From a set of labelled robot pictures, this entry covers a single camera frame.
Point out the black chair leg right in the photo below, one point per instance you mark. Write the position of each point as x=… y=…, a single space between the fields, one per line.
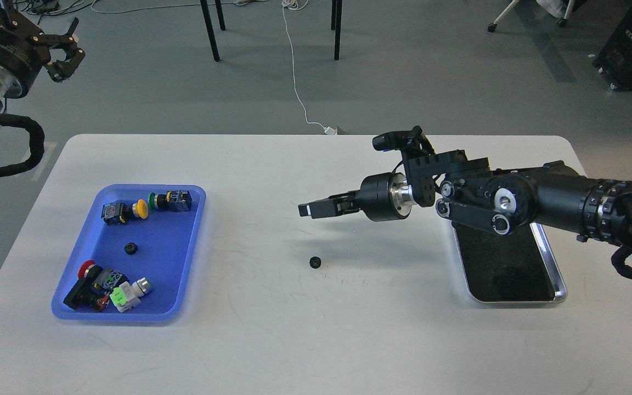
x=336 y=26

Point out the black chair leg left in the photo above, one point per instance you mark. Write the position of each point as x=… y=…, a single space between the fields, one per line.
x=209 y=25

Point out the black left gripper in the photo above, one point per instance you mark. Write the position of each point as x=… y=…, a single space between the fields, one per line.
x=22 y=55

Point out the black chair leg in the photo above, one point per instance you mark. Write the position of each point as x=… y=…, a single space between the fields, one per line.
x=209 y=25
x=336 y=26

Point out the blue plastic tray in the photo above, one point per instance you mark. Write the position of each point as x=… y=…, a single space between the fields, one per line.
x=166 y=246

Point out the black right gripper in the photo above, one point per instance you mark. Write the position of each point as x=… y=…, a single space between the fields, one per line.
x=383 y=197

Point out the white green selector switch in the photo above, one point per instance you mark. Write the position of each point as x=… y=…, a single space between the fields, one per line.
x=127 y=295

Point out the silver metal tray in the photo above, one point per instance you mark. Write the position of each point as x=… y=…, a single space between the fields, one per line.
x=516 y=270

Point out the yellow push button switch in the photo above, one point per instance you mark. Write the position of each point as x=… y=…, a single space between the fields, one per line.
x=119 y=212

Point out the green push button switch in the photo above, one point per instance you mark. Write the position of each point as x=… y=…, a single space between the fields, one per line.
x=171 y=201

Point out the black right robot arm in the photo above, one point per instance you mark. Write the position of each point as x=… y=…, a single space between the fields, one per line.
x=469 y=192

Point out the red emergency stop switch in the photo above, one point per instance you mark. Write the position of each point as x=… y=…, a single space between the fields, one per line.
x=93 y=286

